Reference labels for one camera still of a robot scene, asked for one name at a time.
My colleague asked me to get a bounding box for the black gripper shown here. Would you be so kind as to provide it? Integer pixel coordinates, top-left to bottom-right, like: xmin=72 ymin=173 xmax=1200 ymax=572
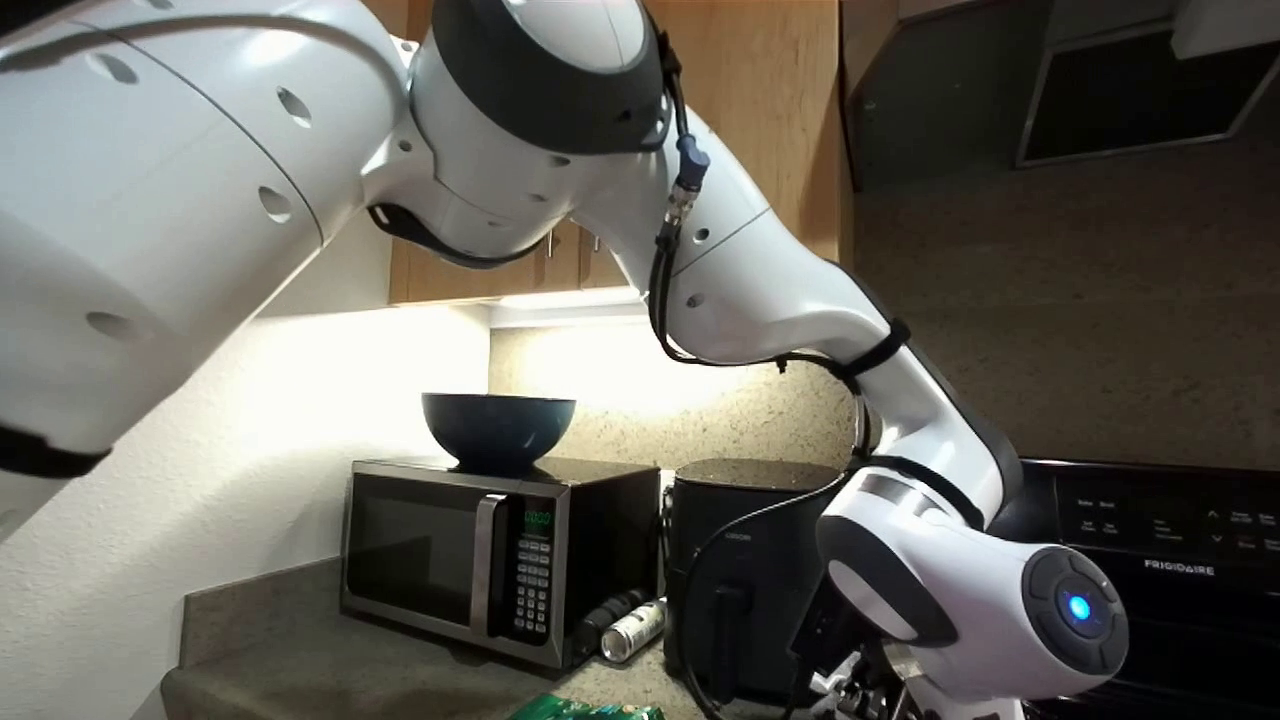
xmin=795 ymin=638 xmax=941 ymax=720

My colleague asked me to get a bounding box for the black air fryer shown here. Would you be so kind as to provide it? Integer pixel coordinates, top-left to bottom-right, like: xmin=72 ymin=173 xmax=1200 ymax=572
xmin=659 ymin=455 xmax=859 ymax=708

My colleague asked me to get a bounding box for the white lying bottle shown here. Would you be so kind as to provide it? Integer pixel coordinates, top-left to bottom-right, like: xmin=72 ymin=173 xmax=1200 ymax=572
xmin=598 ymin=597 xmax=672 ymax=668

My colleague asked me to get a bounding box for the dark lying bottle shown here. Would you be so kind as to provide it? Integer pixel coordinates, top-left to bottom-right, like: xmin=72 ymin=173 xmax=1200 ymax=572
xmin=573 ymin=584 xmax=653 ymax=657

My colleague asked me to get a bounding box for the green snack bag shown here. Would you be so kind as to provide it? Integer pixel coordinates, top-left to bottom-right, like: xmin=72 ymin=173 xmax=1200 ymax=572
xmin=507 ymin=688 xmax=667 ymax=720

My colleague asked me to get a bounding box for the black electric stove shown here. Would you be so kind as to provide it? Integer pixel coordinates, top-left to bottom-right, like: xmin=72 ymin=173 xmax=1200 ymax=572
xmin=983 ymin=455 xmax=1280 ymax=720

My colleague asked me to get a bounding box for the dark blue bowl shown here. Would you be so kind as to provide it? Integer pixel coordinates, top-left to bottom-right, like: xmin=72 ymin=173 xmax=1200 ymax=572
xmin=420 ymin=387 xmax=582 ymax=476

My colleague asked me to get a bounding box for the black steel microwave oven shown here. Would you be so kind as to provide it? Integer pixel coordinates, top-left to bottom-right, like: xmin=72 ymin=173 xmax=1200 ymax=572
xmin=337 ymin=455 xmax=667 ymax=674

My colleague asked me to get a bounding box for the under cabinet light strip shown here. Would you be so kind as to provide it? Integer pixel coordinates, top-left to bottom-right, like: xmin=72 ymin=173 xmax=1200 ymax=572
xmin=485 ymin=283 xmax=659 ymax=334

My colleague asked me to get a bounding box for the wooden cabinet door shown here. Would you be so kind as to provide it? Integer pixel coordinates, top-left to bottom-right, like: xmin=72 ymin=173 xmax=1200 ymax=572
xmin=635 ymin=0 xmax=849 ymax=271
xmin=386 ymin=198 xmax=633 ymax=303

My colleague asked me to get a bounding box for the dark range hood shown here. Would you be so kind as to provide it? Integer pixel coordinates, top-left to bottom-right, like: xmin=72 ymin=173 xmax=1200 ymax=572
xmin=852 ymin=0 xmax=1280 ymax=193

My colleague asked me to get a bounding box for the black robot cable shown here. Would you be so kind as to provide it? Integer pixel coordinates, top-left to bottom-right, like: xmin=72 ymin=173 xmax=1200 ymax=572
xmin=646 ymin=35 xmax=930 ymax=720

